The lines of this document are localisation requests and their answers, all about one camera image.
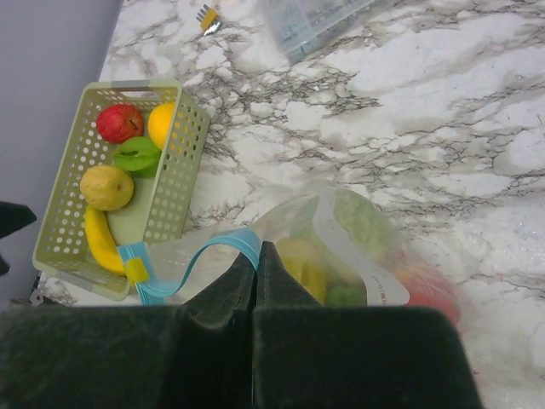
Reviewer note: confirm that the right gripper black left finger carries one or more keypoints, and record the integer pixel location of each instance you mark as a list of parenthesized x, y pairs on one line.
[(194, 355)]

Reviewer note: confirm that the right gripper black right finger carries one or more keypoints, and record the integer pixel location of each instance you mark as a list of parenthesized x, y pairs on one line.
[(306, 355)]

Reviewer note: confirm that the clear zip top bag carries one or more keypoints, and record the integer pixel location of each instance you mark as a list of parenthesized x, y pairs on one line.
[(334, 242)]

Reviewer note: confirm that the green toy cabbage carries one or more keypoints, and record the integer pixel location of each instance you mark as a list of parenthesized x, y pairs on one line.
[(367, 227)]

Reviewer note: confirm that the red toy apple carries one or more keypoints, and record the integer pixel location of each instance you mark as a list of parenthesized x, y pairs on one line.
[(120, 122)]

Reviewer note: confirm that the yellow toy banana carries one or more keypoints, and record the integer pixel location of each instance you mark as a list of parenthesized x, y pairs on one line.
[(101, 242)]

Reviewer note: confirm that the green perforated plastic basket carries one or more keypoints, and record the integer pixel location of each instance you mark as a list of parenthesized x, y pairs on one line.
[(159, 209)]

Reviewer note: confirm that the yellow toy pear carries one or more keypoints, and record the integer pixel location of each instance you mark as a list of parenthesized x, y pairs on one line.
[(106, 187)]

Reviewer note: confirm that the green toy pepper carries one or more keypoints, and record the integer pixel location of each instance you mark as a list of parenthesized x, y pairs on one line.
[(139, 156)]

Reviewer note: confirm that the orange toy fruit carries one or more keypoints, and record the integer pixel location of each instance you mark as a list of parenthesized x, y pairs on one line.
[(159, 122)]

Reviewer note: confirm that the clear plastic compartment box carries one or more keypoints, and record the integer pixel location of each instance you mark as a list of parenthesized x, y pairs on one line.
[(300, 28)]

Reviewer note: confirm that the small yellow metal clip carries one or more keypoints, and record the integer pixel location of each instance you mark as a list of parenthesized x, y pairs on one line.
[(209, 20)]

